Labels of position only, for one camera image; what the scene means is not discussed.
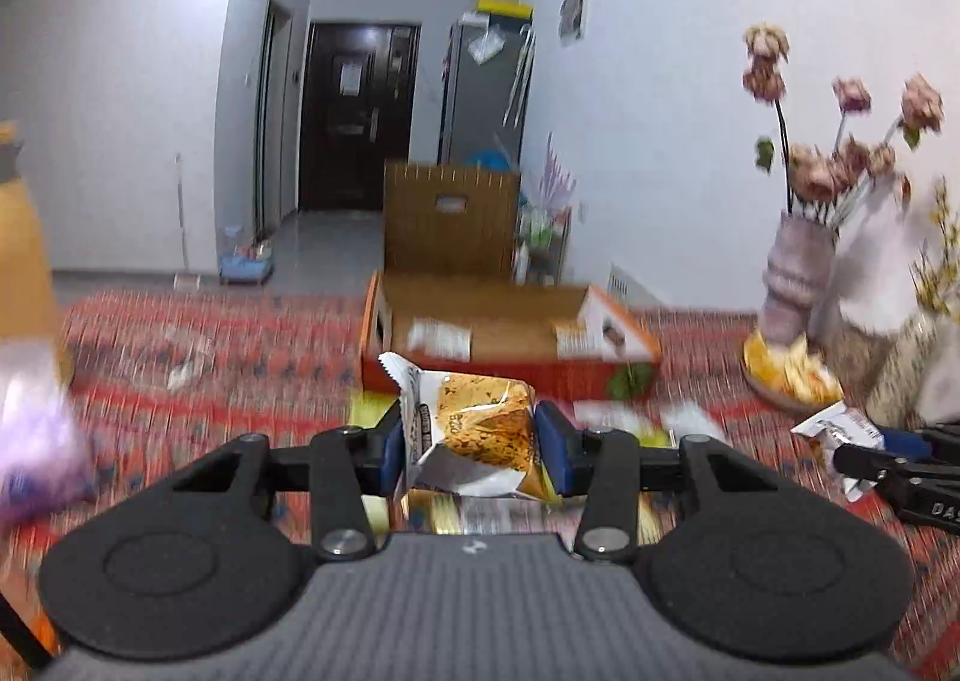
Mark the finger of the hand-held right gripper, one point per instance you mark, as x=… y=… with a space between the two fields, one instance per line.
x=870 y=465
x=907 y=442

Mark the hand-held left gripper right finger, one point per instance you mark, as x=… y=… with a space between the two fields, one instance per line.
x=552 y=448

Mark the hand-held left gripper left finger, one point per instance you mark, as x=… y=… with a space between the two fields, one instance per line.
x=390 y=454

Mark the white snack packet orange print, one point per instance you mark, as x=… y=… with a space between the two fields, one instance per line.
x=840 y=430

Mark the red orange cardboard box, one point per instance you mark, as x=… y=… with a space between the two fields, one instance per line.
x=495 y=336

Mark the green yellow snack packet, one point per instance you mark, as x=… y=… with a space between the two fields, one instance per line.
x=369 y=407

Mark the speckled woven vase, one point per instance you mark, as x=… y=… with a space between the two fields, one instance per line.
x=904 y=373

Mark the pile of orange peels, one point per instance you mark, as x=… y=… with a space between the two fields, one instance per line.
x=795 y=366

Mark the brown wooden plate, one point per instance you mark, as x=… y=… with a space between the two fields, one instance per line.
x=765 y=385

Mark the white paper wrapping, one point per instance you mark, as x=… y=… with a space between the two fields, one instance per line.
x=877 y=261

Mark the yellow flower stems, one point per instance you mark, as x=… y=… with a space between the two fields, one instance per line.
x=937 y=261

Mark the pink ribbed vase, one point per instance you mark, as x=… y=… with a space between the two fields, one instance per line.
x=795 y=276

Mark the small cluttered shelf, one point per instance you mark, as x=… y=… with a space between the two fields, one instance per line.
x=541 y=242

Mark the blue floor tray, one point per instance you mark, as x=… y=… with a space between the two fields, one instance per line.
x=246 y=265

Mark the brown upright cardboard box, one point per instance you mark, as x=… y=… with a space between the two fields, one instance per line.
x=450 y=223

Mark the dried pink rose bouquet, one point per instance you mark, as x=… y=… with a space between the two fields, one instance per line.
x=832 y=156

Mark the dark entrance door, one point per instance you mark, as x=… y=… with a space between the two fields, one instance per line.
x=356 y=118

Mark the grey refrigerator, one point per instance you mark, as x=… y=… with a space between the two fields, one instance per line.
x=480 y=103

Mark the purple snack packet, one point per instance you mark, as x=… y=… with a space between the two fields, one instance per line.
x=37 y=433

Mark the grey side door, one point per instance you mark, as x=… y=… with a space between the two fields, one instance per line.
x=271 y=118

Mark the clear plastic bag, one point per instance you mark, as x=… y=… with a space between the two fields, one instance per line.
x=484 y=45

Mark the yellow orange object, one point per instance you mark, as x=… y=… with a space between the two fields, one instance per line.
x=22 y=253

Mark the yellow box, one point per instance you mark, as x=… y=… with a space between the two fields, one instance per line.
x=506 y=7

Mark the white wall heater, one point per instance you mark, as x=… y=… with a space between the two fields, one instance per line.
x=626 y=287

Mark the wall picture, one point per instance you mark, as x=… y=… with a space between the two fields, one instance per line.
x=574 y=13

